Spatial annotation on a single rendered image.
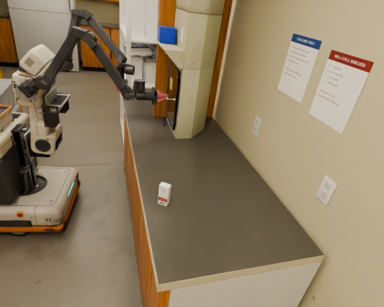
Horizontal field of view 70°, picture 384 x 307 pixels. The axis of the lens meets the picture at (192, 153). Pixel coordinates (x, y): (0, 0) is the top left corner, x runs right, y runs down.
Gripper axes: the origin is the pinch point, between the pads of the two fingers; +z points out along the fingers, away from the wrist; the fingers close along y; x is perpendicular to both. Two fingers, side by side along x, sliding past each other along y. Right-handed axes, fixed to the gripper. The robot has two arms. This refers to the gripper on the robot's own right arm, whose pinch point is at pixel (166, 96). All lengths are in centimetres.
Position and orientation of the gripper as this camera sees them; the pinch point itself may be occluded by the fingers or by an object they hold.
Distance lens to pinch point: 184.9
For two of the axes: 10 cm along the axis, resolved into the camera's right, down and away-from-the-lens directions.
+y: 1.2, -8.6, -5.0
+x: -2.6, -5.1, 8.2
